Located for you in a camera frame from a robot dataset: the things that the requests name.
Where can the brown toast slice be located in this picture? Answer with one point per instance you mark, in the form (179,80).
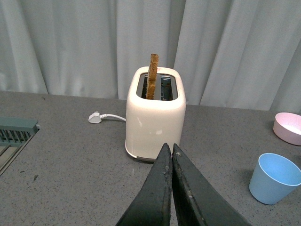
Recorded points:
(152,75)

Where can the grey curtain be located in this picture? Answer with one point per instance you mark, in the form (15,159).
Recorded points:
(229,53)

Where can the white power plug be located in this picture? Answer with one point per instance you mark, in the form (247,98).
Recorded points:
(95,118)

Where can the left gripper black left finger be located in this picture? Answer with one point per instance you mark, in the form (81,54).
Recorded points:
(152,205)

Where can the light blue cup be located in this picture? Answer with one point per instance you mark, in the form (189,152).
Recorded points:
(274,177)

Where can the green dish rack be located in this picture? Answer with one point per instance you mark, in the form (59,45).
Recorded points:
(15,133)

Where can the pink bowl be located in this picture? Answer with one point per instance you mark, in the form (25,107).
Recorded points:
(287,126)

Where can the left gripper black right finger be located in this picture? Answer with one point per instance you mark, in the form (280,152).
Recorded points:
(196,202)

